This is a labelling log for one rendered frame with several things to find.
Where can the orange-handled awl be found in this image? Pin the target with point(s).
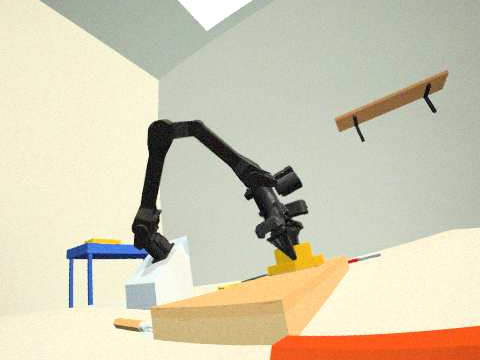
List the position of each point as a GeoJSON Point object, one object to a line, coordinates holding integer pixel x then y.
{"type": "Point", "coordinates": [133, 325]}

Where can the tan wooden board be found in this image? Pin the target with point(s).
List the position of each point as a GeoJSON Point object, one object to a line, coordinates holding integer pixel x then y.
{"type": "Point", "coordinates": [259, 312]}

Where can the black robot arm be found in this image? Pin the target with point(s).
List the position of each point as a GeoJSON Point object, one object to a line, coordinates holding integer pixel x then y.
{"type": "Point", "coordinates": [161, 134]}

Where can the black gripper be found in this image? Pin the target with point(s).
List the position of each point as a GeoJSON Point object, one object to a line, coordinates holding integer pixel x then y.
{"type": "Point", "coordinates": [284, 235]}

